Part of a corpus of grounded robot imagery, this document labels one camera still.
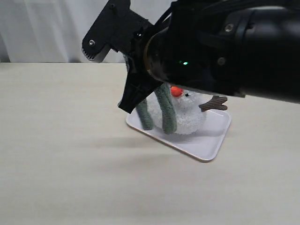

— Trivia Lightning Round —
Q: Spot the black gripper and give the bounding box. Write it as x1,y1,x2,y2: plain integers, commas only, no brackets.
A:
118,28,162,113

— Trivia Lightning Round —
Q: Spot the green fuzzy scarf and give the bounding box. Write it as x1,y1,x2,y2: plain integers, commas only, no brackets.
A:
123,52,177,135

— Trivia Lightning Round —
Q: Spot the white plush snowman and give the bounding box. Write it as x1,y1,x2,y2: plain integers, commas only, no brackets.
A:
147,84,228,135

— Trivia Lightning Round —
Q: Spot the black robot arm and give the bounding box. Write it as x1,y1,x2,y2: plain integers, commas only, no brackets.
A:
118,0,300,113

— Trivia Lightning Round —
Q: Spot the white rectangular tray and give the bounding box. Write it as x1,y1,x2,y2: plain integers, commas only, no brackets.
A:
126,110,232,163

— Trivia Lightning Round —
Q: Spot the white backdrop curtain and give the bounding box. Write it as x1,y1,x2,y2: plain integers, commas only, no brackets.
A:
0,0,174,64

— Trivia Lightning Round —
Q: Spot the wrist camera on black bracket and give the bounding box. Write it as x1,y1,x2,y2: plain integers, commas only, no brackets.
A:
82,0,151,63

